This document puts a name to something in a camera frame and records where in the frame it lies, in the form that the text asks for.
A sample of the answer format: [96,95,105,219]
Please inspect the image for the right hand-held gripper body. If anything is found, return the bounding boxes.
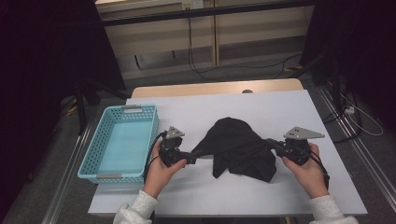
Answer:
[275,125,325,167]

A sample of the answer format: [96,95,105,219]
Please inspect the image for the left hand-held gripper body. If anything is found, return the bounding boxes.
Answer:
[158,125,190,168]

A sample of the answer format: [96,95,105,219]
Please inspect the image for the black short pants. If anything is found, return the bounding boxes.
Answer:
[190,117,277,184]

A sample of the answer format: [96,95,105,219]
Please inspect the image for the light blue plastic basket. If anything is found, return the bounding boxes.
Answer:
[77,104,161,185]

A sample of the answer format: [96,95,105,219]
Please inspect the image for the person's left hand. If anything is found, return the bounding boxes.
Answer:
[142,139,188,199]

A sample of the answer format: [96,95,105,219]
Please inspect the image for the person's right hand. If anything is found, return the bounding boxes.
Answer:
[281,142,331,200]

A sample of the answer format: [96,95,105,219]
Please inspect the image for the white table cover board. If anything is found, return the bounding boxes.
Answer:
[88,89,368,217]

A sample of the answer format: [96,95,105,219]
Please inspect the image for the light wooden table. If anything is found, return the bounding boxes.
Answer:
[130,77,304,100]

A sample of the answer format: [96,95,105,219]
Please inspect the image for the beige wooden cabinet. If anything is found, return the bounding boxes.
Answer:
[94,0,316,81]

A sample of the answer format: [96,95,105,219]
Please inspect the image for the black curtain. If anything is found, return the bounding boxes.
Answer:
[300,0,396,133]
[0,0,127,203]

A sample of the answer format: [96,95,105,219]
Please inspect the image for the black horizontal bar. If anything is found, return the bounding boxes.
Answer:
[100,0,316,27]

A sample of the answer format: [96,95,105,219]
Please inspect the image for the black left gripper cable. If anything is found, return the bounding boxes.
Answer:
[142,130,168,185]

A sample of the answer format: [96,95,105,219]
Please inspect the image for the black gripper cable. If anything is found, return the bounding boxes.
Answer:
[307,149,331,191]
[142,130,168,185]

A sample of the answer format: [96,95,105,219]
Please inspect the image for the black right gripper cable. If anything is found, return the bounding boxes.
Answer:
[307,149,331,191]

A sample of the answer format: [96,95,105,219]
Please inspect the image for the bundle of black cables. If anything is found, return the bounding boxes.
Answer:
[321,83,365,144]

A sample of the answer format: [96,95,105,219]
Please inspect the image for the thin white cable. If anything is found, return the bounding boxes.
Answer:
[339,92,385,137]

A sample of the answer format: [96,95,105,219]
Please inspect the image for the aluminium floor rail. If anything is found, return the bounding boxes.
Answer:
[41,122,94,224]
[316,85,396,204]

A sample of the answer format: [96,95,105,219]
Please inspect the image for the black floor cable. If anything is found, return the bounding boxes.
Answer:
[199,52,304,80]

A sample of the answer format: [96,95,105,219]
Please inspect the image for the yellow cable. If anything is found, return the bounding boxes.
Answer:
[64,97,78,117]

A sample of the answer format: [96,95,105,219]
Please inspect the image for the black hanging cable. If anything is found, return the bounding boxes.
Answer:
[186,17,225,83]

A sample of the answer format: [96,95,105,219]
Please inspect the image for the white wall outlet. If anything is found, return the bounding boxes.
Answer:
[181,0,205,10]

